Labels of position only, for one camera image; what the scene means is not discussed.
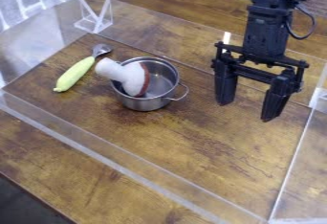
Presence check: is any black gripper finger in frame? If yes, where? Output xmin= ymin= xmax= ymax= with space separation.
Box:
xmin=260 ymin=76 xmax=293 ymax=123
xmin=213 ymin=60 xmax=237 ymax=105

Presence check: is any clear acrylic enclosure wall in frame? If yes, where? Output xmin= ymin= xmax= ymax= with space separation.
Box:
xmin=0 ymin=0 xmax=327 ymax=224

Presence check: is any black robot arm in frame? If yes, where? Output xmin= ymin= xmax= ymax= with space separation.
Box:
xmin=212 ymin=0 xmax=309 ymax=122

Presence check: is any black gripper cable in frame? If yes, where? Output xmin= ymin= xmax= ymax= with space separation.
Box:
xmin=282 ymin=2 xmax=317 ymax=41

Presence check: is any white plush mushroom red cap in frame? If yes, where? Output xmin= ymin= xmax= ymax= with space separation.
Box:
xmin=94 ymin=57 xmax=149 ymax=97

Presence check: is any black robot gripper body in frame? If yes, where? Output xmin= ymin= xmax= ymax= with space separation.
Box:
xmin=212 ymin=6 xmax=309 ymax=93

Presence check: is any clear acrylic triangular bracket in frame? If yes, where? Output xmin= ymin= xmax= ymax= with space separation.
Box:
xmin=74 ymin=0 xmax=113 ymax=34

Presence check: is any small silver metal pot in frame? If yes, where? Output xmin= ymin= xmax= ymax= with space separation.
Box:
xmin=110 ymin=56 xmax=189 ymax=112

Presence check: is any yellow-green handled metal spoon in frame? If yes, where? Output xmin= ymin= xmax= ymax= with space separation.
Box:
xmin=51 ymin=44 xmax=112 ymax=93

